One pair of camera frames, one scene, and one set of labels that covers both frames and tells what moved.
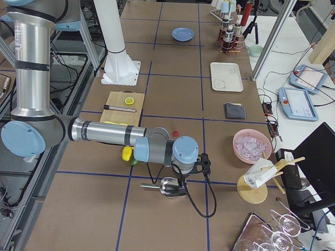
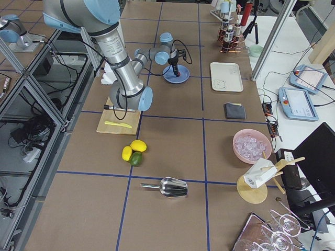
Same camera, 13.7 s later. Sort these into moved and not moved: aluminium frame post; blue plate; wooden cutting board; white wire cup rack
Moved: blue plate
Not moved: white wire cup rack; aluminium frame post; wooden cutting board
